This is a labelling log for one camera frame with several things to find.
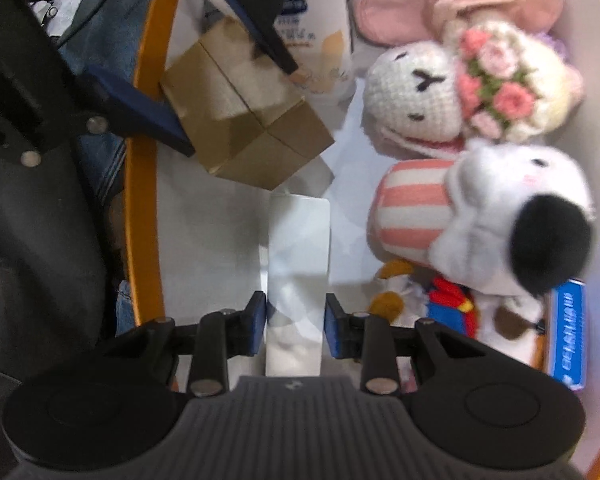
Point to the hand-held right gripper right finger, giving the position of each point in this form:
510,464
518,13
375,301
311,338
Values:
332,330

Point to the brown cardboard box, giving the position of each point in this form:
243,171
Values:
220,105

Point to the bright blue printed card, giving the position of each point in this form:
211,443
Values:
570,335

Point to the white dog plush striped body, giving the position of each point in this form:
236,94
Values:
480,195

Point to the cream crochet bunny toy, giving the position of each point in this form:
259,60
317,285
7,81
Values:
410,90

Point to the person's black garment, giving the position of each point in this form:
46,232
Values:
40,240

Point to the white cream tube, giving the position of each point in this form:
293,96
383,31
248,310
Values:
320,20

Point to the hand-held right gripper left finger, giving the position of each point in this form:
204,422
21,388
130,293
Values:
256,325

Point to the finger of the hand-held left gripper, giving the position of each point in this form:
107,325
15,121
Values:
140,110
260,15

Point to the pink plush slipper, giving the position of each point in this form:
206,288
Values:
410,0

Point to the white paper box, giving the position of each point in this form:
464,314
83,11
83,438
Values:
297,260

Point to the orange sailor plush toy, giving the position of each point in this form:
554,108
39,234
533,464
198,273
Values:
450,300

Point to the person's jeans leg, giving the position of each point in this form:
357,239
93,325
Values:
115,20

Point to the orange storage box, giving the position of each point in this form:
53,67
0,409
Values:
142,220

